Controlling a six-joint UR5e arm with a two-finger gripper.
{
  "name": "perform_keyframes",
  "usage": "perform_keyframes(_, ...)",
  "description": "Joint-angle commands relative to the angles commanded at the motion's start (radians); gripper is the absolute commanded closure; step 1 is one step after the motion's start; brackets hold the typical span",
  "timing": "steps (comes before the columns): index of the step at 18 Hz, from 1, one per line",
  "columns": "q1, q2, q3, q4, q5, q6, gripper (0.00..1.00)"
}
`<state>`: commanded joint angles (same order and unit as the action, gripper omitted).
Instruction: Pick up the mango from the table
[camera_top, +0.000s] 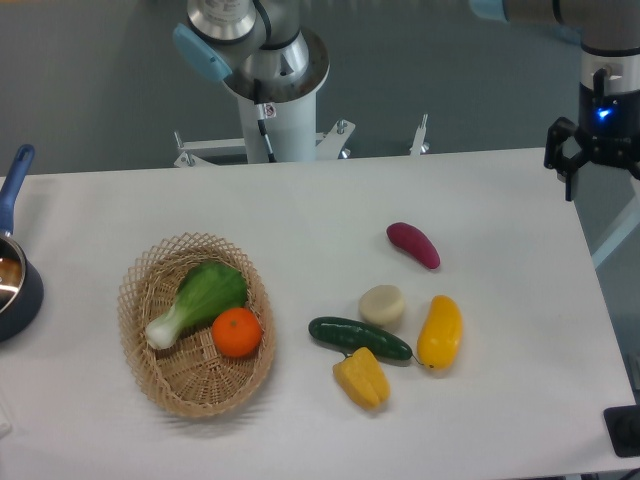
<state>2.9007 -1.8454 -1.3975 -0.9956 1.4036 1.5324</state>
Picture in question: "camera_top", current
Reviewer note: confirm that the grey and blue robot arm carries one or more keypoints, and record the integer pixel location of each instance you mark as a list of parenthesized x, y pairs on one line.
[(218, 36)]

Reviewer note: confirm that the woven wicker basket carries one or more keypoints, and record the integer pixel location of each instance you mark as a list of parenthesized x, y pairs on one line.
[(191, 379)]

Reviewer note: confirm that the orange tangerine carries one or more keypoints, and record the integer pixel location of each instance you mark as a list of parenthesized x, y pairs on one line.
[(236, 332)]

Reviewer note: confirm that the yellow mango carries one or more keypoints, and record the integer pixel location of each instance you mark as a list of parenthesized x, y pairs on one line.
[(441, 334)]

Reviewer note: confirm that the green bok choy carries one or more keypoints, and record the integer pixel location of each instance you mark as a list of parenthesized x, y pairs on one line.
[(206, 291)]

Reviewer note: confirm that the blue saucepan with handle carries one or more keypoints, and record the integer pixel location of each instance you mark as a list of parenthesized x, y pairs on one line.
[(22, 289)]

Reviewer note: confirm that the yellow bell pepper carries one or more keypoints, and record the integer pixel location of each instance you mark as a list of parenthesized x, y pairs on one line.
[(362, 379)]

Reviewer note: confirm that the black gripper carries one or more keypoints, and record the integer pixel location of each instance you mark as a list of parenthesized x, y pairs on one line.
[(607, 134)]

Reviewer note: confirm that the black device at table edge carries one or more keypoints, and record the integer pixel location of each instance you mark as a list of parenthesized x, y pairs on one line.
[(622, 424)]

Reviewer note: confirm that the white metal base frame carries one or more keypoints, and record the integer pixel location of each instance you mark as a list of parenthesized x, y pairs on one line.
[(329, 145)]

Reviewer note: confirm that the white frame leg right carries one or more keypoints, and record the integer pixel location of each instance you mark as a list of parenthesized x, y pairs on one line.
[(618, 230)]

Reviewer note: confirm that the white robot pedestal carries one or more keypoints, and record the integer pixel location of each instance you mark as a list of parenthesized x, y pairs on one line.
[(276, 93)]

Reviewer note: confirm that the dark green cucumber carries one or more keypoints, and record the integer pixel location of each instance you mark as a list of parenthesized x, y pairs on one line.
[(351, 335)]

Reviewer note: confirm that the purple sweet potato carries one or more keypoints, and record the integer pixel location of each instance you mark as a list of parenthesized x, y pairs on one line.
[(414, 243)]

